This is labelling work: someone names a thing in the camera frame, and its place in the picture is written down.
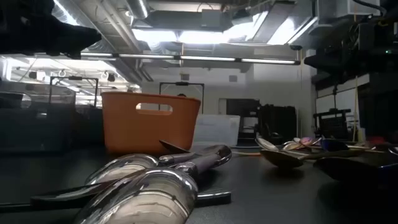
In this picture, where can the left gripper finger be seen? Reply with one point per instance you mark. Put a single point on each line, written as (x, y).
(90, 36)

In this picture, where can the silver spoon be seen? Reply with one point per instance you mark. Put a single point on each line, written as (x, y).
(265, 144)
(290, 146)

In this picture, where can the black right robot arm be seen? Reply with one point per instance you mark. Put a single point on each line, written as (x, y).
(379, 37)

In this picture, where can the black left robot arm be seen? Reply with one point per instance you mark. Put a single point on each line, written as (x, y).
(18, 6)

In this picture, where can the black cart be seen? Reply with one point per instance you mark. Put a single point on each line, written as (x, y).
(332, 124)

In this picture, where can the black cabinet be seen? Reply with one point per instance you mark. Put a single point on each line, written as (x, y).
(276, 124)

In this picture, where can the smoked transparent plastic bin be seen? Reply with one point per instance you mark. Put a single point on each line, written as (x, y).
(37, 124)

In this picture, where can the blue-grey plastic bin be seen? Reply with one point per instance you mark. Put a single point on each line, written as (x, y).
(88, 127)

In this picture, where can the orange plastic bin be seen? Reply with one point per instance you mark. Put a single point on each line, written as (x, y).
(130, 133)

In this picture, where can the gold spoon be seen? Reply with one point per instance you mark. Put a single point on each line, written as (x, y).
(280, 158)

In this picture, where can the clear plastic bin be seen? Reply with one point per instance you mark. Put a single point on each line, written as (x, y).
(217, 130)

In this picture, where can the black stand frame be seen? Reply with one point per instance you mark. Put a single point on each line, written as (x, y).
(74, 78)
(182, 83)

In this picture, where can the silver air duct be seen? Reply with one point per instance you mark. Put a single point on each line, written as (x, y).
(136, 7)

